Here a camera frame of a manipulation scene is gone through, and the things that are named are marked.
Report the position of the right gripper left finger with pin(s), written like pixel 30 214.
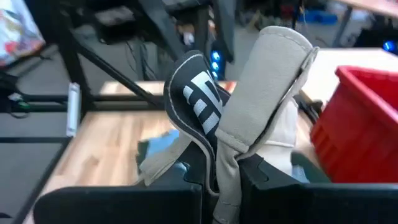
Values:
pixel 192 177

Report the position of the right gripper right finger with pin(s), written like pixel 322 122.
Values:
pixel 252 177

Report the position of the light blue denim garment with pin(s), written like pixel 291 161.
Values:
pixel 161 141

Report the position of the dark green button shirt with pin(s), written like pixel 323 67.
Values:
pixel 306 158

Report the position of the beige garment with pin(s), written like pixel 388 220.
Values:
pixel 264 93

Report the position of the red plastic laundry bin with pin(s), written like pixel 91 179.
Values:
pixel 357 124

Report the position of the black device blue lights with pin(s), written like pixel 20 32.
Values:
pixel 217 59

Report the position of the beige side table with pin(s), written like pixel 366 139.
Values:
pixel 357 59

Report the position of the colourful printed bag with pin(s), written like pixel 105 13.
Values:
pixel 18 31

